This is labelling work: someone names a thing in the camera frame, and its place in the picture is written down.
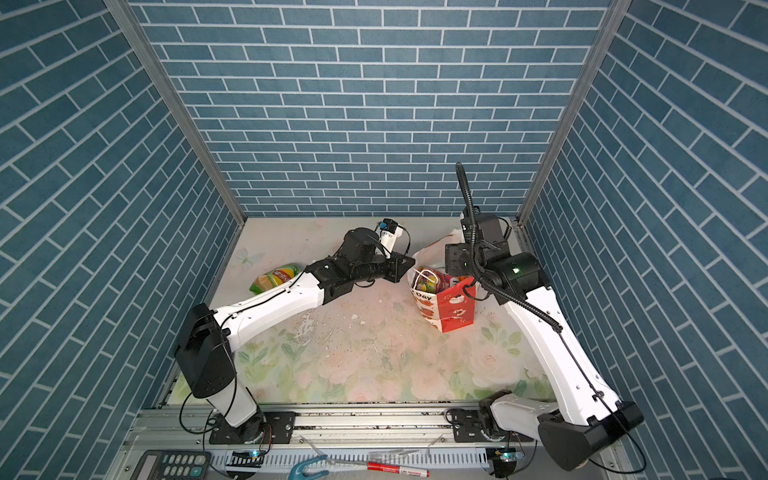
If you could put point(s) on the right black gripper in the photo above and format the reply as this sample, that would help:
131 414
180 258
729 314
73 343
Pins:
452 257

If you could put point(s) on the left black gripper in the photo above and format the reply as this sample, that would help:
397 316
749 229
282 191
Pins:
394 262

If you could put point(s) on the red white paper bag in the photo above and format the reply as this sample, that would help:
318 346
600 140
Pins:
451 309

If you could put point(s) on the green chips bag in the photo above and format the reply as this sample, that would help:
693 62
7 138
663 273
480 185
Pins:
274 278

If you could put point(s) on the fruit candy bag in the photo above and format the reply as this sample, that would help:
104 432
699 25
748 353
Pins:
433 281

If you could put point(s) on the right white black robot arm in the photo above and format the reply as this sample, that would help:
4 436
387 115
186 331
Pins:
586 415

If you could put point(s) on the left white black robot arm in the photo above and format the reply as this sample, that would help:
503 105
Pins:
208 338

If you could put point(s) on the red marker pen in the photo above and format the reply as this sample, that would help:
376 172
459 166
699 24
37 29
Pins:
398 469

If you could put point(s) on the black calculator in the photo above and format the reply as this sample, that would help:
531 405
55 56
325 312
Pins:
172 464

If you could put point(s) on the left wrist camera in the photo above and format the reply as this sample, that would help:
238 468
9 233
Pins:
389 231

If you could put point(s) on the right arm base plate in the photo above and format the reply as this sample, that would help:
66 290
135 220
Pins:
473 426

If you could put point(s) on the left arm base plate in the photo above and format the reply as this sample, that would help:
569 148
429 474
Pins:
263 428

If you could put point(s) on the white cable duct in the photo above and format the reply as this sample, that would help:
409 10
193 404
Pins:
282 460

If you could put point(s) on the aluminium rail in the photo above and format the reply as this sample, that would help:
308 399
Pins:
327 426

